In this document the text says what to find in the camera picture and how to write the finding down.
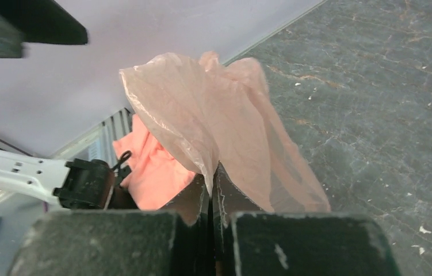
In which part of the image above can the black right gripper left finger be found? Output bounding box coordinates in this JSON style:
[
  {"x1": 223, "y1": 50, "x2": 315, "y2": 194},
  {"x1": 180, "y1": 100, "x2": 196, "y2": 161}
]
[{"x1": 162, "y1": 174, "x2": 209, "y2": 275}]

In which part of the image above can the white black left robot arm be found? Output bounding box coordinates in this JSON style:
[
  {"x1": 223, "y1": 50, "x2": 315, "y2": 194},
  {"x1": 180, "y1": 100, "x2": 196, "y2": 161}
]
[{"x1": 0, "y1": 1, "x2": 135, "y2": 209}]

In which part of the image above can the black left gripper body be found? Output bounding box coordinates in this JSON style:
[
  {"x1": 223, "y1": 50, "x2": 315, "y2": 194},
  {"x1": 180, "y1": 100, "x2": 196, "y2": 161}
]
[{"x1": 0, "y1": 0, "x2": 88, "y2": 59}]

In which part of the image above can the salmon pink cloth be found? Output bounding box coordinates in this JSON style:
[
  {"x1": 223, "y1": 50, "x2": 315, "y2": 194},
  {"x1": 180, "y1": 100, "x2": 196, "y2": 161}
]
[{"x1": 113, "y1": 114, "x2": 196, "y2": 210}]

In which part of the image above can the translucent pink trash bag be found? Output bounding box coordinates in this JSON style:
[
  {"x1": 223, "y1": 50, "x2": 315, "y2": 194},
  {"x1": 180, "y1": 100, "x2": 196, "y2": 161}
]
[{"x1": 120, "y1": 52, "x2": 331, "y2": 213}]

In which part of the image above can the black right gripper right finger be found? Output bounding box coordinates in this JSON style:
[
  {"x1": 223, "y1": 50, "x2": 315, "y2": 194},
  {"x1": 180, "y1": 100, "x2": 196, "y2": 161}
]
[{"x1": 212, "y1": 163, "x2": 267, "y2": 275}]

